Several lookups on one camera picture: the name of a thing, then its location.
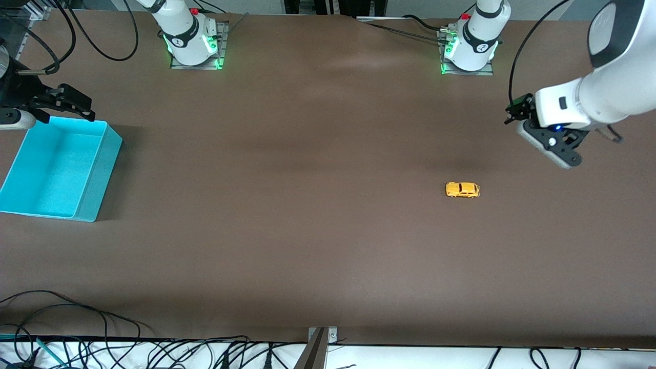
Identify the yellow beetle toy car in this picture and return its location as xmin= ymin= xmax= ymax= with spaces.
xmin=445 ymin=181 xmax=481 ymax=199

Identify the turquoise plastic bin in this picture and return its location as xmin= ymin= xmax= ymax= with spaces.
xmin=0 ymin=116 xmax=123 ymax=222

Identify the black equipment box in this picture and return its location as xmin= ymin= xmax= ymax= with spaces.
xmin=283 ymin=0 xmax=386 ymax=17

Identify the silver mounting plate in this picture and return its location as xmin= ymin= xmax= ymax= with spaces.
xmin=308 ymin=326 xmax=338 ymax=344

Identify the grey metal bar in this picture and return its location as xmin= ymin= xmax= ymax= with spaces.
xmin=293 ymin=328 xmax=327 ymax=369

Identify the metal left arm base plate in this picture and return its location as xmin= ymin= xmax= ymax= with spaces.
xmin=438 ymin=28 xmax=495 ymax=76

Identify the black cable with metal plug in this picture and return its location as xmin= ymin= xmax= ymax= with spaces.
xmin=0 ymin=0 xmax=77 ymax=76

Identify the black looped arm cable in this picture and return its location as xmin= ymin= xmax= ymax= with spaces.
xmin=67 ymin=0 xmax=140 ymax=62

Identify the aluminium frame rail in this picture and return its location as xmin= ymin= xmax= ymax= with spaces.
xmin=0 ymin=0 xmax=52 ymax=61

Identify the black base power cable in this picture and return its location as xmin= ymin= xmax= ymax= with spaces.
xmin=402 ymin=14 xmax=449 ymax=32

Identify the thin grey base cable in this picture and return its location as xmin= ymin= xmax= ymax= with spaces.
xmin=224 ymin=13 xmax=250 ymax=36
xmin=365 ymin=23 xmax=442 ymax=43

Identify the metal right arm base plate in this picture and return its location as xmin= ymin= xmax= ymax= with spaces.
xmin=170 ymin=22 xmax=229 ymax=70

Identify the black floor cable loop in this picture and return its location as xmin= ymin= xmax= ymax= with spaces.
xmin=0 ymin=303 xmax=111 ymax=369
xmin=0 ymin=290 xmax=154 ymax=341

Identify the teal cable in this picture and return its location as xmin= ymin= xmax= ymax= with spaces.
xmin=0 ymin=333 xmax=65 ymax=367

